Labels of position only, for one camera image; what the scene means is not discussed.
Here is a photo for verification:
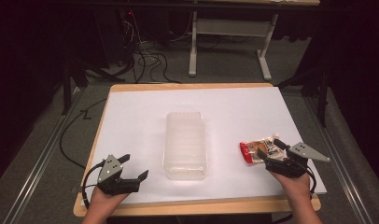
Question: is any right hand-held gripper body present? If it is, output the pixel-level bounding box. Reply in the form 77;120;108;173
265;142;331;179

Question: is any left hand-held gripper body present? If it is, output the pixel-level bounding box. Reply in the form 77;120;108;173
96;154;141;197

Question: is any red and clear snack packet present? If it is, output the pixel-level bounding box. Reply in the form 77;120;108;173
239;133;288;164

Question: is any clear plastic container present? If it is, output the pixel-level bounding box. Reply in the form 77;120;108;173
161;111;208;181

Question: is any person's left hand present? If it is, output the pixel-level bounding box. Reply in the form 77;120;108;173
90;186;130;216

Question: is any person's right hand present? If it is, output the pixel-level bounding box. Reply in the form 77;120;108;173
269;171;313;203

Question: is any black metal stand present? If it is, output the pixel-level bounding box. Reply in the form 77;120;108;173
275;62;331;129
60;55;126;117

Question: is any white paper sheet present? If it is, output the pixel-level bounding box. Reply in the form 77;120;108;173
81;86;328;207

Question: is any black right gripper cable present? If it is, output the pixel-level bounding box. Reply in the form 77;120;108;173
305;166;317;200

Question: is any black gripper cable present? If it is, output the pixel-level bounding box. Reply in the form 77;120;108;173
81;160;106;210
305;166;317;200

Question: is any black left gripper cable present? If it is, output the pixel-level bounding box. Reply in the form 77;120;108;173
81;160;106;210

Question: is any metal floor rail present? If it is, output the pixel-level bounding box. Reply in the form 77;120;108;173
303;96;378;224
2;88;86;224

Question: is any black floor cable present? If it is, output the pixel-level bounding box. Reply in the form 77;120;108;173
59;97;108;171

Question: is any tangle of floor cables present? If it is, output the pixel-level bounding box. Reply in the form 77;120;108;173
114;8;195;85

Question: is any white metal table frame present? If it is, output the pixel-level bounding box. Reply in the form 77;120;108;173
188;10;279;82

